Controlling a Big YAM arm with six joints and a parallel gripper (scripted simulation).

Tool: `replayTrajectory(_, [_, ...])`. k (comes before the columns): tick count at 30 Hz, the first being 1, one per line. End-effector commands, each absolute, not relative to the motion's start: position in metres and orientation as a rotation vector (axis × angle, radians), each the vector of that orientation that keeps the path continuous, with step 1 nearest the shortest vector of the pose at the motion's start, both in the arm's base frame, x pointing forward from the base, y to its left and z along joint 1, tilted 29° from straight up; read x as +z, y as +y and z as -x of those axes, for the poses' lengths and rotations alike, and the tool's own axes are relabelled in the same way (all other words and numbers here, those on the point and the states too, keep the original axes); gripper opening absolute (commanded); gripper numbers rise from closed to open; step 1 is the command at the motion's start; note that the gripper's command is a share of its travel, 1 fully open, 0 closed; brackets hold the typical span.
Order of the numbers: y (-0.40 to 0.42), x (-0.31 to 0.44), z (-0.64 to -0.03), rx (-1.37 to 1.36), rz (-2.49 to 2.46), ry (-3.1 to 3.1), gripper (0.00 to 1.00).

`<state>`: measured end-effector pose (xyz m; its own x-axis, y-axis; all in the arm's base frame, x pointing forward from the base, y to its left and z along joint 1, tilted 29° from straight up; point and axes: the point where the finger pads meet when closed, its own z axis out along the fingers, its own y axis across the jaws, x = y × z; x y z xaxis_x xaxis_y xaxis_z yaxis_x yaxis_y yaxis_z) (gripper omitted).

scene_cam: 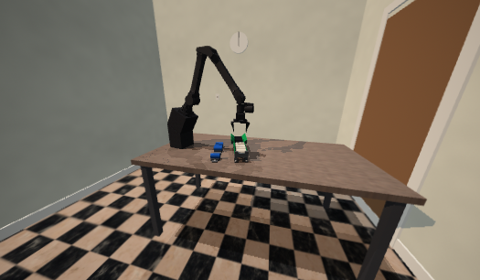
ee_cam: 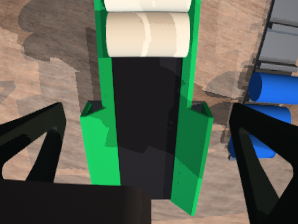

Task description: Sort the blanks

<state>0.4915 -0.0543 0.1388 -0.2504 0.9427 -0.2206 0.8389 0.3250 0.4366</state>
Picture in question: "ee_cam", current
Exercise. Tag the blue plastic bar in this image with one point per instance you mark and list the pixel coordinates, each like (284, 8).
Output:
(273, 88)
(261, 149)
(278, 112)

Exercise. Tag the cream plastic cylinder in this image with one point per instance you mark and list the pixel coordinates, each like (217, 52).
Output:
(147, 34)

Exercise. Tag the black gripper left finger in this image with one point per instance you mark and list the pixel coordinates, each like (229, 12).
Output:
(17, 134)

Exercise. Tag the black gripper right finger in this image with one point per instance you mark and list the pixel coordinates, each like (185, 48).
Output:
(282, 138)

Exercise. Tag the cream plastic bar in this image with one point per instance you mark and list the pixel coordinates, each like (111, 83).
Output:
(147, 5)

